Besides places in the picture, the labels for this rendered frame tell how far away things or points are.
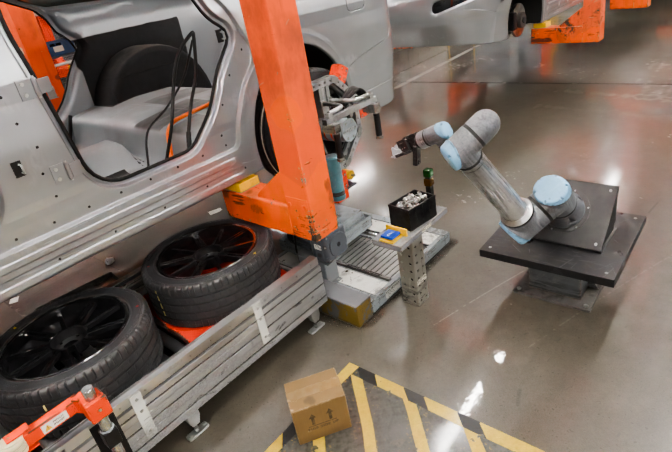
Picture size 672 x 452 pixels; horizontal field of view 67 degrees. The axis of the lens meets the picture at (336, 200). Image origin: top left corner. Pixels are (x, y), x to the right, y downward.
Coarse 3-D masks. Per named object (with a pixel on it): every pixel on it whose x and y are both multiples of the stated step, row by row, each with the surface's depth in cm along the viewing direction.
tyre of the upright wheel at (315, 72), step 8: (312, 72) 277; (320, 72) 282; (328, 72) 286; (312, 80) 278; (256, 104) 275; (256, 112) 274; (264, 112) 270; (256, 120) 274; (264, 120) 270; (256, 128) 274; (264, 128) 271; (256, 136) 276; (264, 136) 272; (264, 144) 274; (272, 144) 269; (344, 144) 308; (264, 152) 277; (272, 152) 273; (264, 160) 283; (272, 160) 277; (272, 168) 286
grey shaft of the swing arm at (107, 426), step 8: (88, 384) 170; (88, 392) 167; (88, 400) 168; (112, 416) 180; (96, 424) 176; (104, 424) 173; (112, 424) 177; (96, 432) 176; (104, 432) 174; (112, 432) 175; (120, 432) 183; (96, 440) 177; (104, 440) 175; (112, 440) 176; (120, 440) 178; (104, 448) 180; (112, 448) 177; (120, 448) 179; (128, 448) 187
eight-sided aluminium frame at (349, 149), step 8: (320, 80) 272; (328, 80) 275; (336, 80) 280; (312, 88) 267; (336, 88) 288; (344, 88) 286; (352, 96) 292; (352, 104) 295; (360, 120) 302; (360, 128) 302; (352, 144) 300; (344, 152) 302; (352, 152) 301
